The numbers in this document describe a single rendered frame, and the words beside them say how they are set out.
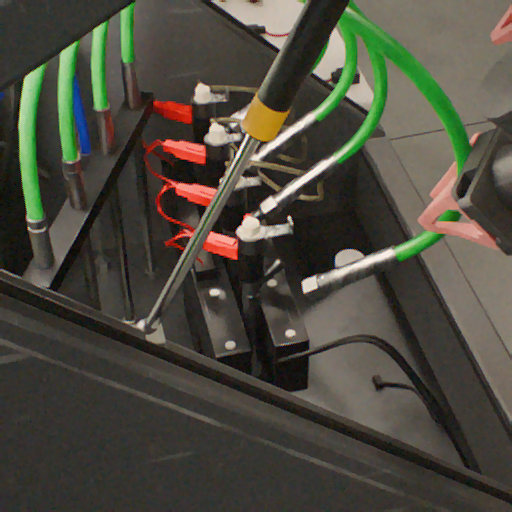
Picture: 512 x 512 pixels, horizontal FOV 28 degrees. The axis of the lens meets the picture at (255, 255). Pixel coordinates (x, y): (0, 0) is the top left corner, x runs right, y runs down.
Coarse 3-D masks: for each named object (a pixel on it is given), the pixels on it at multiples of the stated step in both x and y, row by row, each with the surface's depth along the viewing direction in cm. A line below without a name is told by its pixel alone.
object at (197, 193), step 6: (180, 186) 110; (186, 186) 110; (192, 186) 110; (198, 186) 110; (180, 192) 110; (186, 192) 110; (192, 192) 109; (198, 192) 109; (204, 192) 109; (210, 192) 108; (192, 198) 109; (198, 198) 109; (204, 198) 109; (210, 198) 108; (204, 204) 109
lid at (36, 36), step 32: (0, 0) 39; (32, 0) 40; (64, 0) 40; (96, 0) 40; (128, 0) 41; (0, 32) 40; (32, 32) 41; (64, 32) 41; (0, 64) 41; (32, 64) 41
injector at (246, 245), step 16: (240, 240) 100; (256, 240) 100; (240, 256) 102; (256, 256) 101; (240, 272) 103; (256, 272) 103; (272, 272) 104; (256, 288) 104; (256, 304) 106; (256, 320) 108; (256, 336) 110; (256, 352) 112; (256, 368) 113
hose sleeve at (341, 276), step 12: (384, 252) 90; (348, 264) 92; (360, 264) 91; (372, 264) 90; (384, 264) 90; (396, 264) 90; (324, 276) 93; (336, 276) 92; (348, 276) 91; (360, 276) 91; (324, 288) 93; (336, 288) 93
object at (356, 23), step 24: (360, 24) 75; (384, 48) 75; (408, 72) 77; (24, 96) 83; (432, 96) 78; (24, 120) 85; (456, 120) 79; (24, 144) 87; (456, 144) 80; (24, 168) 89; (456, 168) 82; (24, 192) 91; (456, 216) 85; (432, 240) 87
